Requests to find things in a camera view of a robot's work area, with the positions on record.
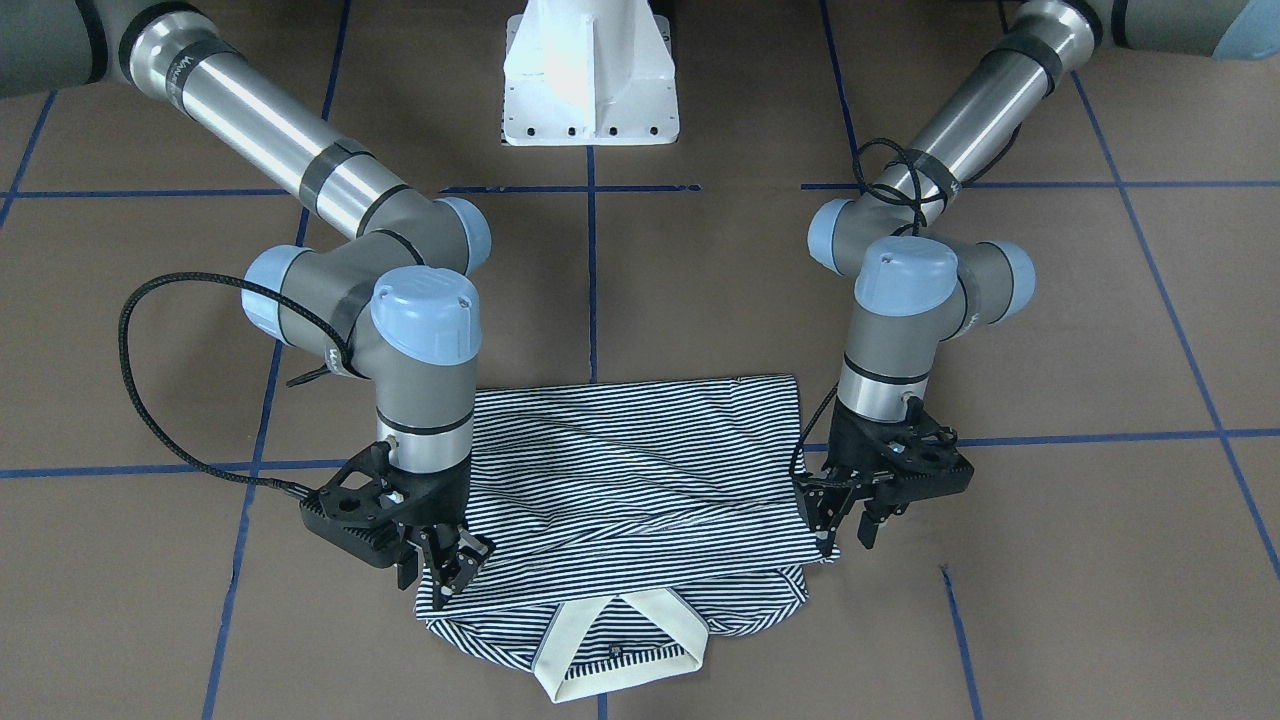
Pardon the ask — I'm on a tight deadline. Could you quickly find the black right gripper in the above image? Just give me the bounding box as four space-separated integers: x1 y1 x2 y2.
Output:
300 445 497 612

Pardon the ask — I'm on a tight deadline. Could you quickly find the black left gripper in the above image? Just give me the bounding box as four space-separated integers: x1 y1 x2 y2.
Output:
800 405 974 559

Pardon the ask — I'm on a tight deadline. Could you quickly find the navy white striped polo shirt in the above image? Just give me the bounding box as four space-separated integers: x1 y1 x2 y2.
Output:
415 374 824 703

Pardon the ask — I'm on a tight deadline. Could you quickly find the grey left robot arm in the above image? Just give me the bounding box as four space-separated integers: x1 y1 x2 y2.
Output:
794 1 1277 557

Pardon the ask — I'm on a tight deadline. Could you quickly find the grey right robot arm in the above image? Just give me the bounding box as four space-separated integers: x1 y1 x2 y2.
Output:
3 1 494 612

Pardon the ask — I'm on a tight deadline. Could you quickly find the blue tape grid line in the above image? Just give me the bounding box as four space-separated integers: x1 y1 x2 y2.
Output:
585 146 599 384

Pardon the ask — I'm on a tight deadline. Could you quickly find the black braided cable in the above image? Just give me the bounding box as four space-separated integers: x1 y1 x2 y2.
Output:
116 272 353 498

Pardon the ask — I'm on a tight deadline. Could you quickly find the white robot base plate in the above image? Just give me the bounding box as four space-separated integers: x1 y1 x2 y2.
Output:
500 1 681 147

